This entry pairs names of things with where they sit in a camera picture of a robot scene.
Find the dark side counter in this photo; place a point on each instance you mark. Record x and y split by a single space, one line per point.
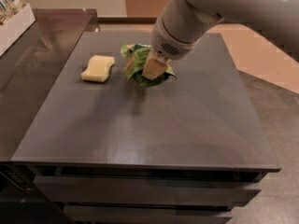
31 65

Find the grey drawer cabinet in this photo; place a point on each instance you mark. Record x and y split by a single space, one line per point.
188 151

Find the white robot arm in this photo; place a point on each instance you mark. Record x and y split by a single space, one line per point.
275 20

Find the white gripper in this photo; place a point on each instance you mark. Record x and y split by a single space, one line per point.
169 44

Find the yellow sponge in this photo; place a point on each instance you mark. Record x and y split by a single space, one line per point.
98 69

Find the white box of snacks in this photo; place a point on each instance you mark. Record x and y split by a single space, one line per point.
16 16

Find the green rice chip bag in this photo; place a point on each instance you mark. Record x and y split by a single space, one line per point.
136 56

